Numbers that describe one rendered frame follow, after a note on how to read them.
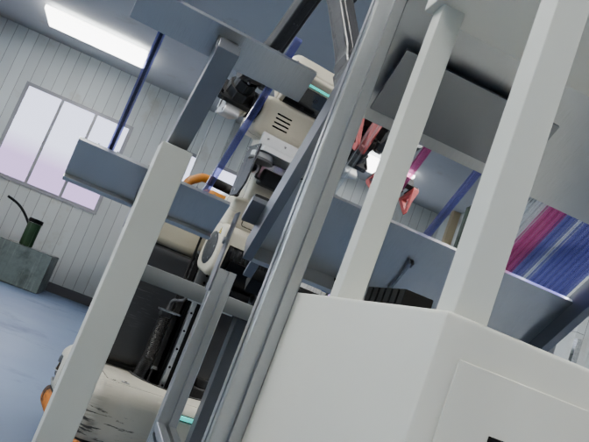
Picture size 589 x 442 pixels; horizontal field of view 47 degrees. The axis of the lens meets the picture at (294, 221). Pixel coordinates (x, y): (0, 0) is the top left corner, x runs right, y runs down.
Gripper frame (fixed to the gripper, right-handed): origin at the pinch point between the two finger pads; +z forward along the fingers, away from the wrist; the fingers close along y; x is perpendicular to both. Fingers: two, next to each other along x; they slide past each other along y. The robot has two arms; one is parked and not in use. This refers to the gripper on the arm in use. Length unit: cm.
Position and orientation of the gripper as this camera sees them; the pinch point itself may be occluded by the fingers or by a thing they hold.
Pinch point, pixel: (360, 147)
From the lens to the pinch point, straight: 127.8
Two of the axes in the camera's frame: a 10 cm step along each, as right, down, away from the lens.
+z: -0.9, 6.0, -8.0
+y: 9.0, 3.9, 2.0
